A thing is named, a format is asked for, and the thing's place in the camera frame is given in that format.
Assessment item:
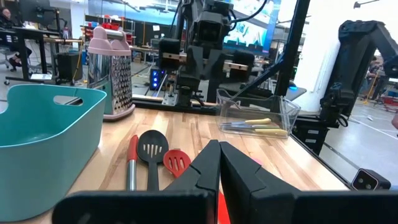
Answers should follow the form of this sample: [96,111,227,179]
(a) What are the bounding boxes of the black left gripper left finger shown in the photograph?
[52,139,222,224]

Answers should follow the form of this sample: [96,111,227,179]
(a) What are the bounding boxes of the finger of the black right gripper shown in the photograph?
[177,63,202,108]
[201,65,226,103]

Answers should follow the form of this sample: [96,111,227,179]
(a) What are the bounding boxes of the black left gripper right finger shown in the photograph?
[219,141,398,224]

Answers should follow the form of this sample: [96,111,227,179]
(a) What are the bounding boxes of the red slotted spoon metal handle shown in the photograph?
[125,134,139,192]

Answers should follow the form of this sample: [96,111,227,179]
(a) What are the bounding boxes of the yellow-handled knife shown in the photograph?
[221,118,272,126]
[222,127,289,137]

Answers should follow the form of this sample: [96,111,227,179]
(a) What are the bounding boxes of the red slotted silicone turner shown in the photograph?
[162,149,193,179]

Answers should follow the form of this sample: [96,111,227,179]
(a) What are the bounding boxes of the computer with blue lights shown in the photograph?
[149,67,166,91]

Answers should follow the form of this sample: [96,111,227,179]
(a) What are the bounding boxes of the pink metal box grater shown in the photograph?
[86,26,136,122]

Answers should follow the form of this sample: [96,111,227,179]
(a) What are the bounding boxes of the black control box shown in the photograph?
[292,124,330,155]

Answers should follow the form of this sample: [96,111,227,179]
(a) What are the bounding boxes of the clear plastic container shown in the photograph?
[216,88,302,139]

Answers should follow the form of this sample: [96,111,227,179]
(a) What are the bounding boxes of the teal plastic bin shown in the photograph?
[0,83,108,222]

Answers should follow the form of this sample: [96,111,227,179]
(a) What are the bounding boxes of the black monitor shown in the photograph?
[18,0,60,29]

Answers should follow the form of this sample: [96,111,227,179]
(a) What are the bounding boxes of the black desk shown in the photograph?
[0,26,85,85]

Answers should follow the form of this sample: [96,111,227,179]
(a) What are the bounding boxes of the person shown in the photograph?
[362,55,388,97]
[0,6,33,73]

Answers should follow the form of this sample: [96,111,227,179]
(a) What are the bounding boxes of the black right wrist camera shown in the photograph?
[192,11,233,50]

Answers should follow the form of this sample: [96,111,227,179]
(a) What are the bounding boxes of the large blue wall screen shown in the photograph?
[88,0,282,55]

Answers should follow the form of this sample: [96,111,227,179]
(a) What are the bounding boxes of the small black table camera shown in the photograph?
[350,167,392,191]

